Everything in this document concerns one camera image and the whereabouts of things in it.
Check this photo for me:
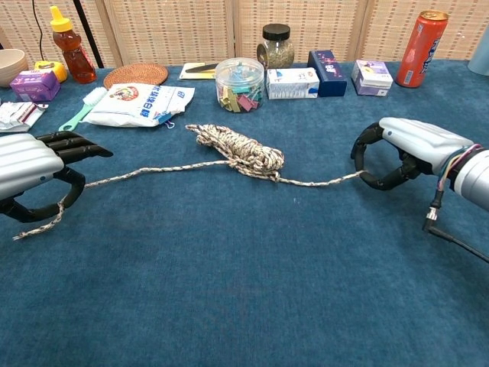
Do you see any small purple box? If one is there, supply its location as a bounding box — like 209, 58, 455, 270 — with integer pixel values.
9, 70, 62, 102

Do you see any red drink can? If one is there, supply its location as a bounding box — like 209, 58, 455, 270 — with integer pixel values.
394, 10, 449, 89

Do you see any blue carpet table cover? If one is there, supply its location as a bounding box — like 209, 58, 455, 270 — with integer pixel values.
0, 59, 489, 367

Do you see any tall dark blue box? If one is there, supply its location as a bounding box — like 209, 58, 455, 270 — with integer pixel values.
307, 50, 348, 98

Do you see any glass jar with black lid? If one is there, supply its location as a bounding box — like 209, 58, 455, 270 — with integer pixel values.
256, 23, 296, 70

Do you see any razor in yellow card pack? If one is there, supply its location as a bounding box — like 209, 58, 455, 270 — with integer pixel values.
178, 62, 219, 81

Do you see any lilac and white box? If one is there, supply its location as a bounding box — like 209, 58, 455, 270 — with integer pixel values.
351, 59, 394, 97

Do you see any mint green brush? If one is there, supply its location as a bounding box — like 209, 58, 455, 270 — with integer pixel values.
58, 86, 108, 134

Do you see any black stand pole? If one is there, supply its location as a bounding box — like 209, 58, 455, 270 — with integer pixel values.
73, 0, 105, 69

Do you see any white crumpled snack wrapper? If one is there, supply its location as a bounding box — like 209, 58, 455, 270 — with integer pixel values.
0, 101, 50, 133

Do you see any yellow tape measure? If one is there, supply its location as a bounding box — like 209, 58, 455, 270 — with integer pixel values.
34, 60, 69, 84

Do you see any white sugar bag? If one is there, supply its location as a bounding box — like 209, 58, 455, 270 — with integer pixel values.
82, 82, 196, 128

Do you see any thin black hanging cable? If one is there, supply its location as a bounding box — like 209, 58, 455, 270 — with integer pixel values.
31, 0, 46, 62

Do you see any beige bowl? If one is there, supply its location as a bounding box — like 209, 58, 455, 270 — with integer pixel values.
0, 48, 30, 89

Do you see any speckled braided rope bundle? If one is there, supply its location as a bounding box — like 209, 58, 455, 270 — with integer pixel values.
12, 123, 368, 241

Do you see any bamboo folding screen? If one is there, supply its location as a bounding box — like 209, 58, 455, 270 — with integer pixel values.
0, 0, 489, 70

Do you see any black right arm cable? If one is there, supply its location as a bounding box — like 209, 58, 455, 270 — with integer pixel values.
422, 189, 489, 265

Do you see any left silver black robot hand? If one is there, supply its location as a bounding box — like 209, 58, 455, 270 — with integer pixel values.
0, 131, 114, 224

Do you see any honey bottle with yellow cap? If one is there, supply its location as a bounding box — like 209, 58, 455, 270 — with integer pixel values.
50, 5, 98, 85

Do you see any white and blue box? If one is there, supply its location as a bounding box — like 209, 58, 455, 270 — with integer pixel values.
266, 67, 320, 100

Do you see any round woven rattan coaster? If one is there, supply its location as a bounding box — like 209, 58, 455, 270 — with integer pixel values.
103, 63, 170, 90

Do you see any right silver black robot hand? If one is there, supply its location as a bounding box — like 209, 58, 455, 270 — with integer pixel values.
350, 117, 474, 191

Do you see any clear tub of coloured clips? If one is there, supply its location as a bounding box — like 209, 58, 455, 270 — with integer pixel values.
215, 57, 265, 114

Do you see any blue binder clip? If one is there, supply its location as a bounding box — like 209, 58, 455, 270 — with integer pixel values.
154, 111, 176, 130

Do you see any light blue cup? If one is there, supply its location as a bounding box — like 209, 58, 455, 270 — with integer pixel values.
468, 36, 489, 76

